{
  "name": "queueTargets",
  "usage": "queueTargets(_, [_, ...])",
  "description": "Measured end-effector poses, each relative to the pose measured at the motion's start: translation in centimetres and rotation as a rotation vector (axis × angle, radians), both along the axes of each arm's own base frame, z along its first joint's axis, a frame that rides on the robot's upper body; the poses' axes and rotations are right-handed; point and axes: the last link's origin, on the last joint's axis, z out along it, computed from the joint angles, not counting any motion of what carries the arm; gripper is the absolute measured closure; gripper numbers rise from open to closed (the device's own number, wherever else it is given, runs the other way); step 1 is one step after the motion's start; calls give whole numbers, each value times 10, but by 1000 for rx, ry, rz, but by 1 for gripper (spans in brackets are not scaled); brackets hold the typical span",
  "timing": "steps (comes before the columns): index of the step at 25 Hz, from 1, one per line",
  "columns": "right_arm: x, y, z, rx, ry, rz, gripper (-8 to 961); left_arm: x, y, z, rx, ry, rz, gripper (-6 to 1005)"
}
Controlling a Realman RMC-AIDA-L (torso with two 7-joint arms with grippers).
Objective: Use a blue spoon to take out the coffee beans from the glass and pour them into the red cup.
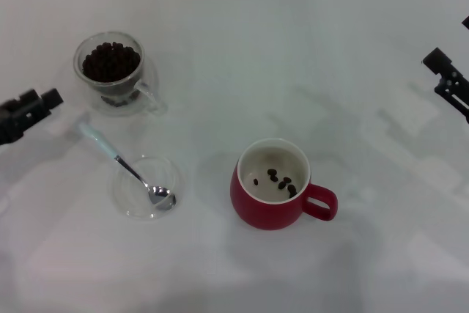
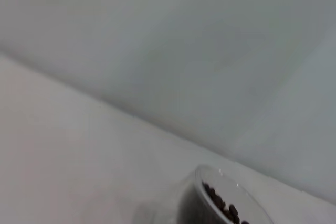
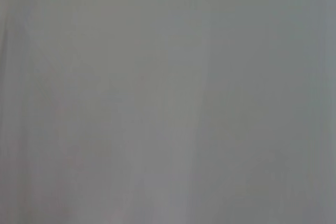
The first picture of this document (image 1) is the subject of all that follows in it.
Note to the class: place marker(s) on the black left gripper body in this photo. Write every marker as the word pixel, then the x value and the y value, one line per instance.
pixel 7 128

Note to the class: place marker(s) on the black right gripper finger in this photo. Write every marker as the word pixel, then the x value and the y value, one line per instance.
pixel 452 85
pixel 467 22

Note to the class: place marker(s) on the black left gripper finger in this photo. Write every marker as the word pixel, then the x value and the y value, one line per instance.
pixel 53 98
pixel 22 102

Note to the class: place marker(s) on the red ceramic mug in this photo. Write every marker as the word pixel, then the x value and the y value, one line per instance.
pixel 256 214

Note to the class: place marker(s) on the double-walled glass cup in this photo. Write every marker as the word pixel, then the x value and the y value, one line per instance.
pixel 117 96

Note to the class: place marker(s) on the coffee bean pile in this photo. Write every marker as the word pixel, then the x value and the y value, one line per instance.
pixel 110 63

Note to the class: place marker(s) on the clear glass saucer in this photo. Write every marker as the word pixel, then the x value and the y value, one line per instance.
pixel 170 175

